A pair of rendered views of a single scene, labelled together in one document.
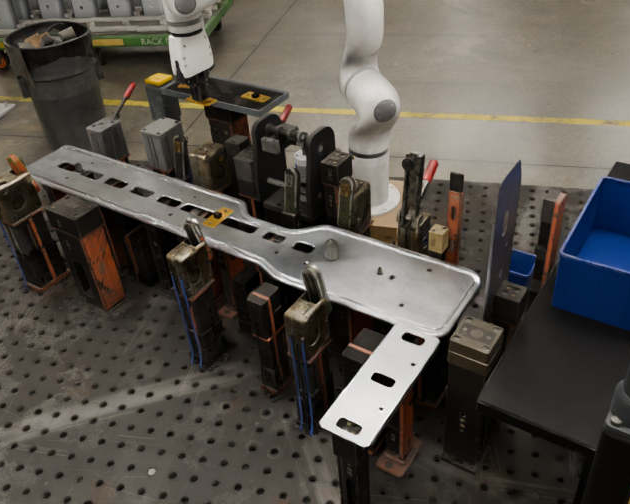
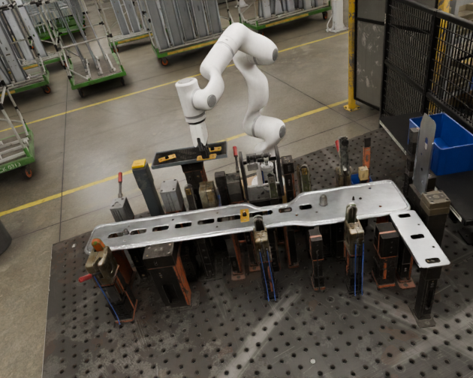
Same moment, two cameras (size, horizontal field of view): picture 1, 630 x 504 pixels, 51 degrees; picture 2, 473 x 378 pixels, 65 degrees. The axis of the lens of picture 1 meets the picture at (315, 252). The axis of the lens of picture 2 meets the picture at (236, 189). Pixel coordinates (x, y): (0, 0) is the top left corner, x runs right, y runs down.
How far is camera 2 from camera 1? 0.97 m
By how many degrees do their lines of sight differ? 26
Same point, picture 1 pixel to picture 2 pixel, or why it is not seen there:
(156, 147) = (173, 198)
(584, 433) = not seen: outside the picture
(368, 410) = (430, 250)
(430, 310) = (393, 202)
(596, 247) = not seen: hidden behind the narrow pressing
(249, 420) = (326, 307)
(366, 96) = (272, 127)
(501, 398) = (471, 214)
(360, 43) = (262, 102)
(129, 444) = (285, 358)
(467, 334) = (433, 198)
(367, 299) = (364, 211)
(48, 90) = not seen: outside the picture
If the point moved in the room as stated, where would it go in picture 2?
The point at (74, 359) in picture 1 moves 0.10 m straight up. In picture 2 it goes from (200, 340) to (194, 325)
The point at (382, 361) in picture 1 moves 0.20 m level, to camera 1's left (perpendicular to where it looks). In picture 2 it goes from (406, 230) to (373, 259)
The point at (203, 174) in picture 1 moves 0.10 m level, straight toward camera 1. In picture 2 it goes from (211, 199) to (227, 206)
